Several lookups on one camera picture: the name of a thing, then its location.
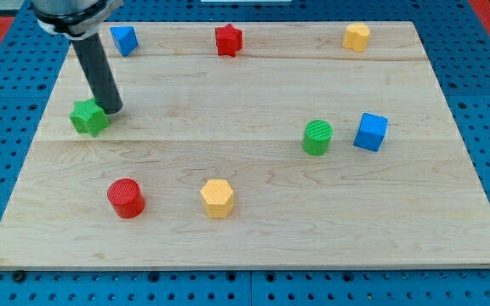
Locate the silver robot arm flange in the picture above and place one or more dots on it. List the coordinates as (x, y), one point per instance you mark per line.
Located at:
(75, 19)

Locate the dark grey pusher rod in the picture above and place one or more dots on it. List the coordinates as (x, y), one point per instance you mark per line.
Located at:
(96, 69)

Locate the blue triangle block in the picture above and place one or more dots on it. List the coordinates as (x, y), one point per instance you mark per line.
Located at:
(125, 39)

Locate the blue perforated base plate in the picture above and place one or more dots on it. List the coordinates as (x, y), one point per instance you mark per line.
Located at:
(455, 37)

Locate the red cylinder block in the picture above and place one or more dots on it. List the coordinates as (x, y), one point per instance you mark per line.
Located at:
(126, 198)

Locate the green star block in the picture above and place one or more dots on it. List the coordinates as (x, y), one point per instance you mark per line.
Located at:
(88, 117)

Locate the blue cube block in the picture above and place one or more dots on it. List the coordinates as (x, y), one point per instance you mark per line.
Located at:
(371, 132)

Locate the light wooden board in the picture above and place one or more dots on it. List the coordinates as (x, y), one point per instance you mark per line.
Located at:
(189, 116)

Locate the red star block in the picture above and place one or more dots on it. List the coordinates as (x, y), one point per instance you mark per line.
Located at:
(228, 40)

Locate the yellow hexagon block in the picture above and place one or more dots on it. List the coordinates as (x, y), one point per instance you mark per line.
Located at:
(218, 198)

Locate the green cylinder block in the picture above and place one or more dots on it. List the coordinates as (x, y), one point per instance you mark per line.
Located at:
(317, 137)

